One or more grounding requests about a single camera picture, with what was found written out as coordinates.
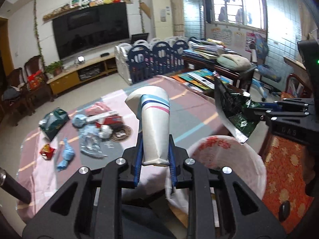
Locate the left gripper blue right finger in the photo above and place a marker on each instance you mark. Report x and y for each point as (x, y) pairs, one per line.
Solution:
(172, 163)

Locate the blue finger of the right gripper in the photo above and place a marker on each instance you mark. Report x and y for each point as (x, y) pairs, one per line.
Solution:
(263, 107)

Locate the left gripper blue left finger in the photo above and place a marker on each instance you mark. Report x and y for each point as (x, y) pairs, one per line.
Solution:
(138, 159)

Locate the green foil snack wrapper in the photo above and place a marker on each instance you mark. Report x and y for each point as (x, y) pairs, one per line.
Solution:
(233, 109)

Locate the red cardboard box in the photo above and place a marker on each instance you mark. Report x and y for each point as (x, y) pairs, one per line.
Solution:
(115, 122)

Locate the clear printed plastic bag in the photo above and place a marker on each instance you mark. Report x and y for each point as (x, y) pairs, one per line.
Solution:
(90, 142)

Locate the striped white paper cup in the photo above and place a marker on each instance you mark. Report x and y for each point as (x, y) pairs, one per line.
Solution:
(151, 106)

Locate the white toothpaste box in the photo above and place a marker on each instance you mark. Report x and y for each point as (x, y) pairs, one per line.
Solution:
(100, 116)

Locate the pink wrapper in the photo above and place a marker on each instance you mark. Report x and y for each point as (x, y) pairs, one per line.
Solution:
(97, 108)

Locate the light blue face mask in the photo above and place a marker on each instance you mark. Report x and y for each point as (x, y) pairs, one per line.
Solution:
(79, 120)

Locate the small red snack packet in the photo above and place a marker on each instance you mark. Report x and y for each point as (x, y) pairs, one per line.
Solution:
(47, 152)

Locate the white tissue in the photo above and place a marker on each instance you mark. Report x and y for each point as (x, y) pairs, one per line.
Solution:
(105, 132)

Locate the white bin with plastic liner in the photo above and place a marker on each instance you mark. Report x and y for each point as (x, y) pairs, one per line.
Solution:
(218, 151)

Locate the red gold patterned sofa cushion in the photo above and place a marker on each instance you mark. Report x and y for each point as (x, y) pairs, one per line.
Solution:
(284, 164)

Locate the dark wooden coffee table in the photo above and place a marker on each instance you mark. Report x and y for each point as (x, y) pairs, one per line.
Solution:
(241, 80)

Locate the person legs in jeans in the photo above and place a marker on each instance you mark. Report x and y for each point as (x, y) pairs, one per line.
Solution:
(143, 223)

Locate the blue child chair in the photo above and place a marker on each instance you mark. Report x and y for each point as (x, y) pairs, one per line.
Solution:
(259, 50)

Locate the grey green cushion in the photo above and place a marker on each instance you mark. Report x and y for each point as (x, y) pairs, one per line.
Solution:
(234, 62)

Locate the colourful picture books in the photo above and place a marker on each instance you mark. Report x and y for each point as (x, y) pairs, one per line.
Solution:
(198, 80)

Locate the striped pink grey tablecloth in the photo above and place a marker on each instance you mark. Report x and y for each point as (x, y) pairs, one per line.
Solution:
(192, 117)

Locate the dark green tissue pack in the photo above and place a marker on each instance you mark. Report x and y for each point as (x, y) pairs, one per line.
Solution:
(52, 123)

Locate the navy white baby fence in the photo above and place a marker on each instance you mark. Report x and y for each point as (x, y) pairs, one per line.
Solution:
(143, 60)

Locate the wooden tv cabinet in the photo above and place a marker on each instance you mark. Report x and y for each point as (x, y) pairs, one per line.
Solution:
(82, 73)

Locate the black steel thermos bottle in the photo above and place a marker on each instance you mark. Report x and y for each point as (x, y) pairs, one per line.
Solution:
(15, 189)

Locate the potted green plant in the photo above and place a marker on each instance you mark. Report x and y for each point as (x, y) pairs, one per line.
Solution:
(55, 68)

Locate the wooden armchair with red box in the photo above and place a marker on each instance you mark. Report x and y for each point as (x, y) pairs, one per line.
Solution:
(32, 66)

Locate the red gift box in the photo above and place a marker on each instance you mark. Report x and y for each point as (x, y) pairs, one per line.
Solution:
(36, 80)

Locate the wooden armchair with bag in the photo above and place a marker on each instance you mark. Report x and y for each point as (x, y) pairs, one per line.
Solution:
(16, 95)

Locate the large black television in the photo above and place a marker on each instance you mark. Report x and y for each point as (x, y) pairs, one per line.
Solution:
(91, 27)

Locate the white standing air conditioner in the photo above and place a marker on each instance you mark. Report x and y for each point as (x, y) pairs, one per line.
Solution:
(162, 18)

